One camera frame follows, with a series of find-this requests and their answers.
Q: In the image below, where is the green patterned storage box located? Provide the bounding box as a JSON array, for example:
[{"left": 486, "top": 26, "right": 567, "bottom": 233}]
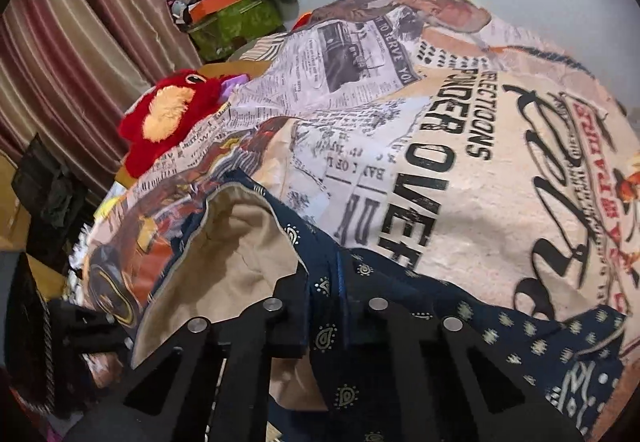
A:
[{"left": 187, "top": 0, "right": 283, "bottom": 62}]

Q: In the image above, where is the orange box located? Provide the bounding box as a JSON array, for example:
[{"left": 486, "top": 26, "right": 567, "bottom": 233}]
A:
[{"left": 190, "top": 0, "right": 246, "bottom": 22}]

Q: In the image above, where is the red plush toy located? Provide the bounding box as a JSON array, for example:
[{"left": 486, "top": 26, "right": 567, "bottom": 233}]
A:
[{"left": 118, "top": 68, "right": 236, "bottom": 177}]

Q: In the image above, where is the navy patterned zip hoodie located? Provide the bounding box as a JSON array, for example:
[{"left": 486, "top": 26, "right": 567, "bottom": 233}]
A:
[{"left": 130, "top": 169, "right": 628, "bottom": 442}]

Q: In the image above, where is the newspaper print blanket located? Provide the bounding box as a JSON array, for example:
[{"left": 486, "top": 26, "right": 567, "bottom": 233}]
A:
[{"left": 65, "top": 0, "right": 640, "bottom": 373}]

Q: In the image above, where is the purple toy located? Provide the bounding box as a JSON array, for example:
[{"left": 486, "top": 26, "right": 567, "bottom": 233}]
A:
[{"left": 220, "top": 73, "right": 249, "bottom": 98}]

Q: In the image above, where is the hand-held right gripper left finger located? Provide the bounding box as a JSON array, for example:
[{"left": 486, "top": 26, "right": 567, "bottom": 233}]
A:
[{"left": 100, "top": 267, "right": 313, "bottom": 442}]

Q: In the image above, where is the black bag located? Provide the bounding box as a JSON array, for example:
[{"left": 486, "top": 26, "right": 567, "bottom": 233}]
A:
[{"left": 11, "top": 134, "right": 93, "bottom": 267}]

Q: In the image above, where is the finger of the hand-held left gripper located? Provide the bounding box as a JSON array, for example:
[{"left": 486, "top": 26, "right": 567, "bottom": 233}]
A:
[{"left": 47, "top": 299, "right": 128, "bottom": 359}]

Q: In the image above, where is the brown wooden board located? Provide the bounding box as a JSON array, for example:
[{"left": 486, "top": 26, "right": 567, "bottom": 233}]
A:
[{"left": 200, "top": 60, "right": 273, "bottom": 80}]

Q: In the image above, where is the striped brown curtain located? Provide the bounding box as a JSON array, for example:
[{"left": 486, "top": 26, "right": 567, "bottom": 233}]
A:
[{"left": 0, "top": 0, "right": 206, "bottom": 203}]

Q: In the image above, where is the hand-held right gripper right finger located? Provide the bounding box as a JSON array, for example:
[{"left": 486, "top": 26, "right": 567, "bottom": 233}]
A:
[{"left": 336, "top": 254, "right": 586, "bottom": 442}]

